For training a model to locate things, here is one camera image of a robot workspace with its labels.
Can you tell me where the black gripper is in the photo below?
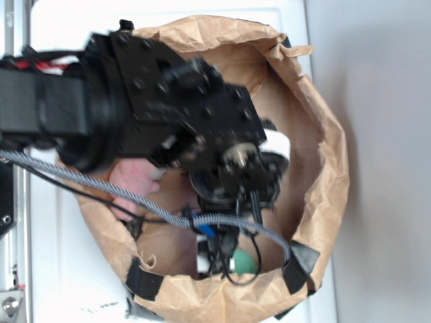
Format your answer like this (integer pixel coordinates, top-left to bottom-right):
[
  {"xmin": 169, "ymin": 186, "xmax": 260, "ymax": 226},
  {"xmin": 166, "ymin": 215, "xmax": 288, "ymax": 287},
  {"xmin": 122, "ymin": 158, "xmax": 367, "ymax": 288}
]
[{"xmin": 189, "ymin": 143, "xmax": 290, "ymax": 279}]

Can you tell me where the green ball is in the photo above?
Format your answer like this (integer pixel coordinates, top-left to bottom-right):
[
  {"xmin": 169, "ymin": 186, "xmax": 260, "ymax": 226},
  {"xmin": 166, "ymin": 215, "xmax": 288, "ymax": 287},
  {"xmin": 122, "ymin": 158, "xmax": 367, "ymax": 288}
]
[{"xmin": 232, "ymin": 249, "xmax": 258, "ymax": 275}]

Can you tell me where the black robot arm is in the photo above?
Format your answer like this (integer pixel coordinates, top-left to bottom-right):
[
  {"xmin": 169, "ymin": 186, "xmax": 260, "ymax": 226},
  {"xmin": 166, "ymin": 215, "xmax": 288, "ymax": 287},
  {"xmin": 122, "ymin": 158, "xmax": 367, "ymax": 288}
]
[{"xmin": 1, "ymin": 31, "xmax": 291, "ymax": 276}]

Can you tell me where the brown paper bag bin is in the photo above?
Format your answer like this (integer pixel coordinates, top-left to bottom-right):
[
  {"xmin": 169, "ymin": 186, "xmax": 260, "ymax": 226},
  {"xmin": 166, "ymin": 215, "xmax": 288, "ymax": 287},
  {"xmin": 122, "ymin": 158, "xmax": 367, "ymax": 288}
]
[{"xmin": 77, "ymin": 15, "xmax": 350, "ymax": 322}]

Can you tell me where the pink plush bunny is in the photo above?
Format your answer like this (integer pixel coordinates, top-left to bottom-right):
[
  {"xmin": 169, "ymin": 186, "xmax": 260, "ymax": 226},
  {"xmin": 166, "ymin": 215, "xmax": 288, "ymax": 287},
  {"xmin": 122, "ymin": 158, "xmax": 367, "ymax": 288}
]
[{"xmin": 108, "ymin": 158, "xmax": 166, "ymax": 222}]

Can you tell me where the grey braided cable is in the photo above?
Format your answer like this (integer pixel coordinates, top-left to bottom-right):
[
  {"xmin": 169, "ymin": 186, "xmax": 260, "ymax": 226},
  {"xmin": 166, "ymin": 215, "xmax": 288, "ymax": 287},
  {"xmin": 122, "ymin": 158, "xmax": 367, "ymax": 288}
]
[{"xmin": 0, "ymin": 149, "xmax": 291, "ymax": 270}]

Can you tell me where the silver metal rail frame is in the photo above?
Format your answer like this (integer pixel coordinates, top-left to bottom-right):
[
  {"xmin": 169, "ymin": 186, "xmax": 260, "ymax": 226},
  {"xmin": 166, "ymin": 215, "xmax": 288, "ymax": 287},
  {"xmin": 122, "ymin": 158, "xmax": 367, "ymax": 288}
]
[{"xmin": 1, "ymin": 1, "xmax": 32, "ymax": 322}]

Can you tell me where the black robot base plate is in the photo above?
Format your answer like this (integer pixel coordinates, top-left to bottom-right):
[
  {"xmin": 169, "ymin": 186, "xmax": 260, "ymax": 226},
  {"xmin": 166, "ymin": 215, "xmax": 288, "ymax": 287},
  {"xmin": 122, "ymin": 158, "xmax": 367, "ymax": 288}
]
[{"xmin": 0, "ymin": 159, "xmax": 17, "ymax": 239}]

